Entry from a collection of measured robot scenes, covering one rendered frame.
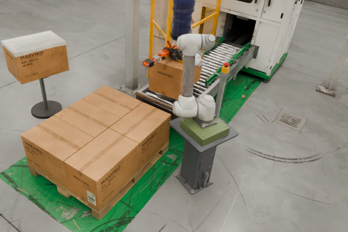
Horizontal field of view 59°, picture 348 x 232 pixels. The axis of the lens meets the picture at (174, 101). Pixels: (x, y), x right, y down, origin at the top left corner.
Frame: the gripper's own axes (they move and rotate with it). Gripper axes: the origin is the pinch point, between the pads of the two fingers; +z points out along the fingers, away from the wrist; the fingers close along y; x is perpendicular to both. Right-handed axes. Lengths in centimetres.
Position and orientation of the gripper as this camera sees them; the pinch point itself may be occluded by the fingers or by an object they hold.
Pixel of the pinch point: (167, 51)
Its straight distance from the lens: 331.2
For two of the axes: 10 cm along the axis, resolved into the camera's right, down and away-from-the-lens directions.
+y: -0.8, 8.2, 5.6
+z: -8.5, -3.5, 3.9
